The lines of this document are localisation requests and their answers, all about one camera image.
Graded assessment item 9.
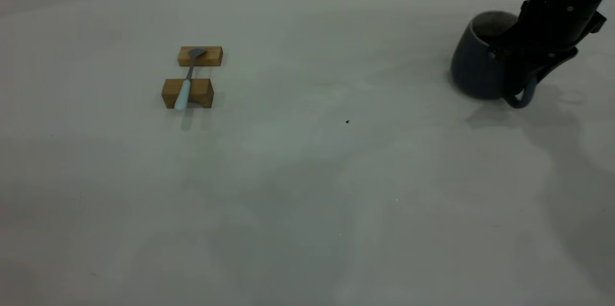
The metal spoon with white handle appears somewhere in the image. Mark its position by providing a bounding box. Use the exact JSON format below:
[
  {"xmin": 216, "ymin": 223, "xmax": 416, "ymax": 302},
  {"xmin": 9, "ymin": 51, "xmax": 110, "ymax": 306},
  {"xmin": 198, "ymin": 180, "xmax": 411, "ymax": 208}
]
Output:
[{"xmin": 174, "ymin": 48, "xmax": 208, "ymax": 112}]

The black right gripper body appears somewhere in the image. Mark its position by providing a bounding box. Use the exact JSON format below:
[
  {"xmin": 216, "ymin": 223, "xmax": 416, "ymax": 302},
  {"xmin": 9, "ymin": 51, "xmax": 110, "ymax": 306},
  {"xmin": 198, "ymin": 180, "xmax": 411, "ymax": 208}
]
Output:
[{"xmin": 490, "ymin": 0, "xmax": 615, "ymax": 53}]

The flat rectangular wooden block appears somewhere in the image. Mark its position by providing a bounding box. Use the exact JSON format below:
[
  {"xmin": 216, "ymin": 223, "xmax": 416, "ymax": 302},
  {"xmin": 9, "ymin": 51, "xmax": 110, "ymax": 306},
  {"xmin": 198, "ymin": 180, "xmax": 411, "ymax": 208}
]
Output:
[{"xmin": 178, "ymin": 46, "xmax": 223, "ymax": 67}]

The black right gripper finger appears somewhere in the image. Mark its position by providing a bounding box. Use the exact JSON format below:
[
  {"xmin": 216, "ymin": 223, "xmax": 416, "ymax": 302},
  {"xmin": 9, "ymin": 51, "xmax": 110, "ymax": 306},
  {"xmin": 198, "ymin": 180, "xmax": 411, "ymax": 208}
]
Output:
[
  {"xmin": 535, "ymin": 47, "xmax": 578, "ymax": 86},
  {"xmin": 497, "ymin": 49, "xmax": 539, "ymax": 99}
]

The wooden block with arched notch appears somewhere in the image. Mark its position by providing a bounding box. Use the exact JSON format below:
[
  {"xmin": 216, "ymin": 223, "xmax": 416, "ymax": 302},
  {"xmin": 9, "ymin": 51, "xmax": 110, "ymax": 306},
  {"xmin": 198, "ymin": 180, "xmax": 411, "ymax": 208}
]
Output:
[{"xmin": 161, "ymin": 78, "xmax": 214, "ymax": 110}]

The dark grey ceramic mug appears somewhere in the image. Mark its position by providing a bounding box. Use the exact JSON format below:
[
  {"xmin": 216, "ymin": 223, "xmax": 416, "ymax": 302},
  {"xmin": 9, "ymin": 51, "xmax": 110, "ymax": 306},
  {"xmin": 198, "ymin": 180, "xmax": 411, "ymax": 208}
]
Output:
[{"xmin": 450, "ymin": 11, "xmax": 537, "ymax": 109}]

